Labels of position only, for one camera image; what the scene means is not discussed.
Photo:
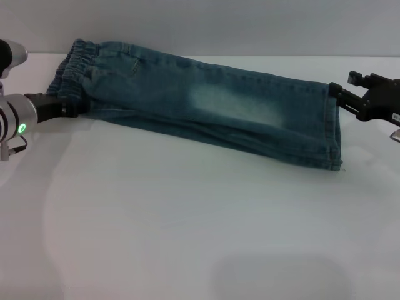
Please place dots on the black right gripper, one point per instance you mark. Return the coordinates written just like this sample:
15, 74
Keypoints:
382, 100

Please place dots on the blue denim shorts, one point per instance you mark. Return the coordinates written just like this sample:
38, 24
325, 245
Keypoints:
203, 103

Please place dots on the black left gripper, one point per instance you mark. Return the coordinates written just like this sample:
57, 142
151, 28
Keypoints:
47, 107

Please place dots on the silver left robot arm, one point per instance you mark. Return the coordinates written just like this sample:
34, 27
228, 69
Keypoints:
15, 115

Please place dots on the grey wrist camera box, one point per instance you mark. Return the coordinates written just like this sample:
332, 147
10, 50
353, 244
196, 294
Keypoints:
12, 57

